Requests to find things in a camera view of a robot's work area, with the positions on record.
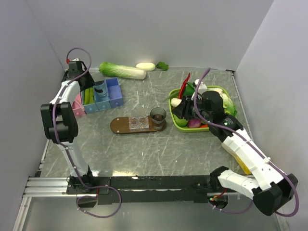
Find white celery stalk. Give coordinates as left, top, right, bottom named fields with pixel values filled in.
left=170, top=98, right=182, bottom=108

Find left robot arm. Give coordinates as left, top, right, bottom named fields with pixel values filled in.
left=40, top=59, right=95, bottom=193

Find aluminium frame rail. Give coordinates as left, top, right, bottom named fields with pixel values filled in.
left=14, top=178, right=280, bottom=231

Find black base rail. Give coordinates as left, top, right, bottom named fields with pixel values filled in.
left=66, top=175, right=224, bottom=205

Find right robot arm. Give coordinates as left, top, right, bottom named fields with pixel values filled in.
left=172, top=91, right=299, bottom=217

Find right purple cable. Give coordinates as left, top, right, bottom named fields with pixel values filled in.
left=193, top=68, right=300, bottom=218

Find white daikon radish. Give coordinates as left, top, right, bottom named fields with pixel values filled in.
left=136, top=62, right=169, bottom=71

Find napa cabbage in basket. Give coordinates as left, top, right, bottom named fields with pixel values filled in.
left=220, top=93, right=237, bottom=116

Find red chili pepper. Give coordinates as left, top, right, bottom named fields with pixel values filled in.
left=178, top=72, right=191, bottom=99

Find clear textured plastic holder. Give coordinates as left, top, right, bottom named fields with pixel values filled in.
left=128, top=116, right=149, bottom=131

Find napa cabbage on table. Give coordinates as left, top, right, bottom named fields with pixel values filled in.
left=99, top=62, right=146, bottom=80

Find purple drawer box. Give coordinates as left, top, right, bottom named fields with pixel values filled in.
left=106, top=77, right=124, bottom=108

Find bok choy in basket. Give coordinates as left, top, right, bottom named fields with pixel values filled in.
left=182, top=82, right=224, bottom=98

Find pink drawer box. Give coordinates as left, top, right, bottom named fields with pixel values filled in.
left=72, top=94, right=86, bottom=117

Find purple onion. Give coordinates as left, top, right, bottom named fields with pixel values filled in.
left=187, top=118, right=201, bottom=128

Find frosted clear glass cup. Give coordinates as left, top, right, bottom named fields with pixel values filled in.
left=94, top=83, right=107, bottom=97

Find round green cabbage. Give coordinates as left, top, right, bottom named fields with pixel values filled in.
left=173, top=114, right=188, bottom=128

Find dark glass cup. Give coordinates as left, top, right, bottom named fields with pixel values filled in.
left=150, top=107, right=167, bottom=131

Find green plastic vegetable basket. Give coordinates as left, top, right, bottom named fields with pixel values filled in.
left=168, top=86, right=230, bottom=133

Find teal drawer box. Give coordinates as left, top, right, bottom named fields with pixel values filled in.
left=80, top=91, right=99, bottom=114

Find green toothpaste tubes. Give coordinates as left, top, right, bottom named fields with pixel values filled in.
left=84, top=87, right=95, bottom=105

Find green scallion leaf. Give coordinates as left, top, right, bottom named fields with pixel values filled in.
left=163, top=92, right=179, bottom=101

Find brown wooden tray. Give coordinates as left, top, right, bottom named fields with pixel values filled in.
left=110, top=116, right=167, bottom=134

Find yellow cabbage by arm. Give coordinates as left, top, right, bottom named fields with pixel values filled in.
left=221, top=142, right=251, bottom=175

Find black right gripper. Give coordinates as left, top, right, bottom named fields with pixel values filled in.
left=171, top=94, right=212, bottom=123

